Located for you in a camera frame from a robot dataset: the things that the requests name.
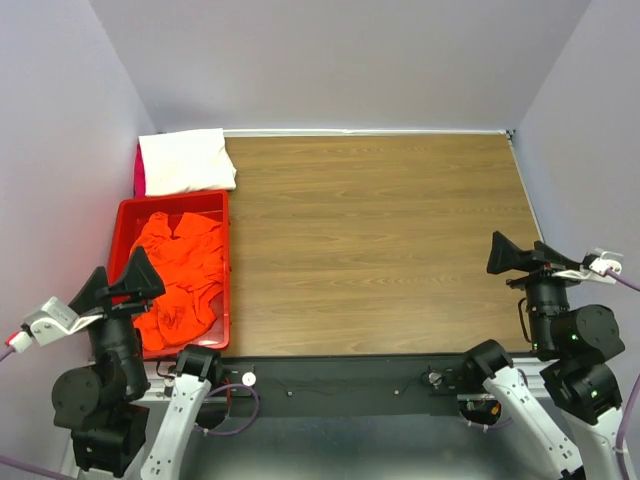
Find orange t-shirt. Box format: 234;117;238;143
134;212;225;352

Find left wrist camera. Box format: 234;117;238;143
5;297;105;353

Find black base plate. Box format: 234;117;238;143
222;354;488;418

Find red plastic bin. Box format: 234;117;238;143
108;190;231;359

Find folded pink t-shirt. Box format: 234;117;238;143
133;145;146;198

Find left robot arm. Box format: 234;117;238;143
51;247;223;479

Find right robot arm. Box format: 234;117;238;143
462;231;636;479

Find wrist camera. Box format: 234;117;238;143
552;248;624;285
5;297;105;353

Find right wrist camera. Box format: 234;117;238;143
552;248;624;285

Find folded white t-shirt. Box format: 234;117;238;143
138;128;237;197

